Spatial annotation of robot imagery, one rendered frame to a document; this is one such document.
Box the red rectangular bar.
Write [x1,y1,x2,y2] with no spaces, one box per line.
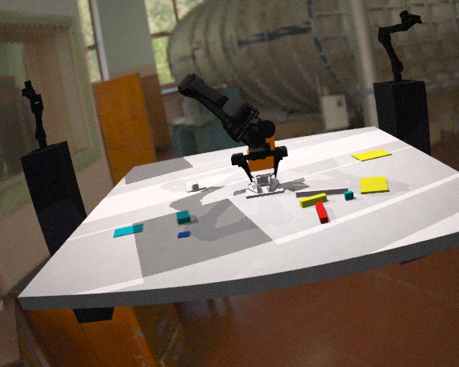
[315,202,328,224]

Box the yellow rectangular block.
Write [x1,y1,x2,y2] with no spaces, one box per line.
[299,193,327,208]

